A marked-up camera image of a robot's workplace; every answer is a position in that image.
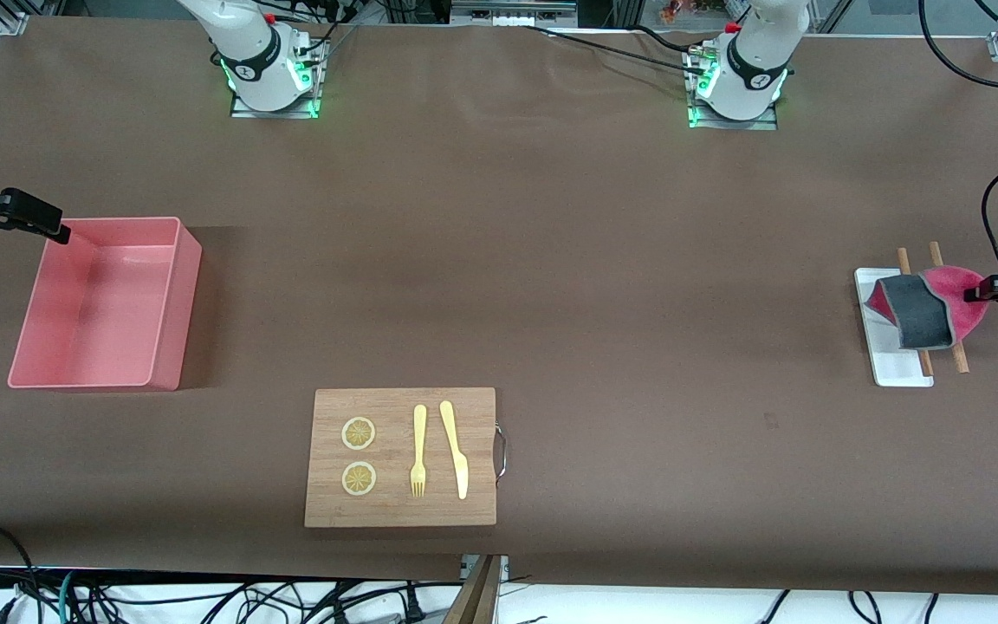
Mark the red and grey cloth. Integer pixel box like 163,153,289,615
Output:
865,265,989,352

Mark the pink plastic bin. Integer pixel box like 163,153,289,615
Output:
7,217,203,393

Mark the white rectangular tray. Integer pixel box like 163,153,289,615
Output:
853,267,935,388

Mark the brown table cover sheet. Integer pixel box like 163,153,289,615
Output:
0,16,998,599

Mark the yellow lemon slice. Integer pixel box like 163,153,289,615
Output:
341,461,377,497
341,417,377,452

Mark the yellow plastic fork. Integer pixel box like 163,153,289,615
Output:
410,405,428,498

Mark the wooden cutting board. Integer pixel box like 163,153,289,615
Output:
304,387,498,529

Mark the yellow plastic knife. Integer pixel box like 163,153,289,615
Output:
439,400,470,501

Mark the grey power strip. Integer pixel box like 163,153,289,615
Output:
450,0,580,27

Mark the brown wooden beam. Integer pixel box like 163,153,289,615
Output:
443,555,502,624

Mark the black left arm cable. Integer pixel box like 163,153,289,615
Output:
919,0,998,280

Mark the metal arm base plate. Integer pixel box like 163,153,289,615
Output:
230,35,324,120
687,48,780,131

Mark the black cable on table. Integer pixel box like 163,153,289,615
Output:
516,24,721,79

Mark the small metal bracket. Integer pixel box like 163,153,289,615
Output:
460,555,510,583

